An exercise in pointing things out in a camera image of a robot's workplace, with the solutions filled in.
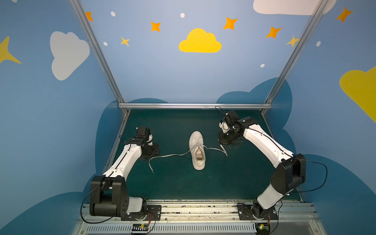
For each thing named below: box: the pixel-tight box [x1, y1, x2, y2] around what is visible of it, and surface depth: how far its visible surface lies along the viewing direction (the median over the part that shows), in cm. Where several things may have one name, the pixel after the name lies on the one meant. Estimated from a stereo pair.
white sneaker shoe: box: [188, 130, 206, 171], surface depth 92 cm
